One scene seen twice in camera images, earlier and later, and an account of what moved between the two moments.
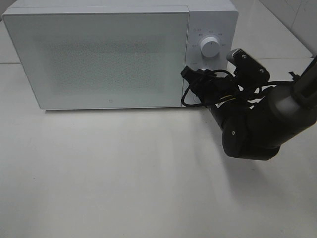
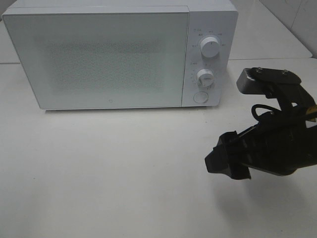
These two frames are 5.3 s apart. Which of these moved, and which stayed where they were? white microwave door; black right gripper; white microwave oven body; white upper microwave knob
Moved: black right gripper
Stayed: white microwave door; white microwave oven body; white upper microwave knob
